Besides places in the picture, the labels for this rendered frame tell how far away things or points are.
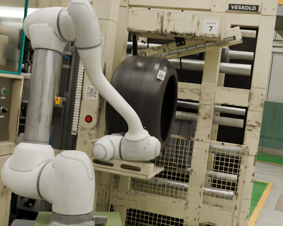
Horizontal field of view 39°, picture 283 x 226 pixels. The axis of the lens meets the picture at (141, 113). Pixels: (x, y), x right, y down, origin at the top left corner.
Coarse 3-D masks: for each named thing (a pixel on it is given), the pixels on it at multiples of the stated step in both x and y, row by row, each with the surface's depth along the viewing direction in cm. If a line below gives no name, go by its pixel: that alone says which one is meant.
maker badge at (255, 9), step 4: (232, 4) 271; (236, 4) 270; (240, 4) 269; (244, 4) 268; (248, 4) 268; (228, 8) 272; (232, 8) 271; (236, 8) 270; (240, 8) 269; (244, 8) 268; (248, 8) 268; (252, 8) 267; (256, 8) 266
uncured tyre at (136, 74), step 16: (128, 64) 221; (144, 64) 220; (160, 64) 220; (112, 80) 219; (128, 80) 214; (144, 80) 212; (160, 80) 214; (176, 80) 243; (128, 96) 211; (144, 96) 209; (160, 96) 213; (176, 96) 252; (112, 112) 214; (144, 112) 209; (160, 112) 215; (112, 128) 218; (160, 128) 260
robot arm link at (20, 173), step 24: (24, 24) 162; (48, 24) 156; (48, 48) 158; (48, 72) 158; (48, 96) 158; (48, 120) 158; (24, 144) 155; (48, 144) 160; (24, 168) 151; (24, 192) 152
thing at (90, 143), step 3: (90, 141) 228; (93, 141) 229; (90, 144) 227; (93, 144) 229; (90, 147) 228; (87, 150) 228; (90, 150) 228; (87, 153) 228; (90, 153) 228; (90, 156) 228
